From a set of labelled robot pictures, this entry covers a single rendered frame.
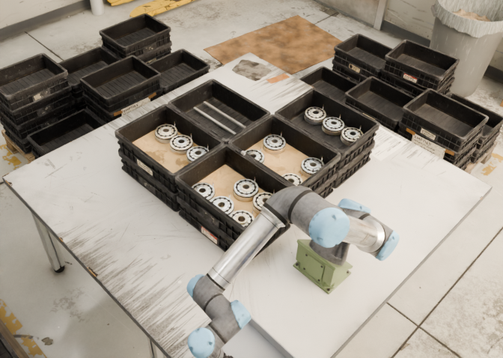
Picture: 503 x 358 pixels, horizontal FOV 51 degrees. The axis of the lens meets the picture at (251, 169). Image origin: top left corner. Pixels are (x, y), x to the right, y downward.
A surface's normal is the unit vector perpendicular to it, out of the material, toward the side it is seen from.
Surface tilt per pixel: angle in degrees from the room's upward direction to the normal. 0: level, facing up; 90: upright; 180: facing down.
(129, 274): 0
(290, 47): 0
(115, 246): 0
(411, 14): 90
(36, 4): 90
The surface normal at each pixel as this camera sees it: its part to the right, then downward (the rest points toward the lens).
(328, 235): 0.55, 0.44
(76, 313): 0.04, -0.73
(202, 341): -0.15, -0.55
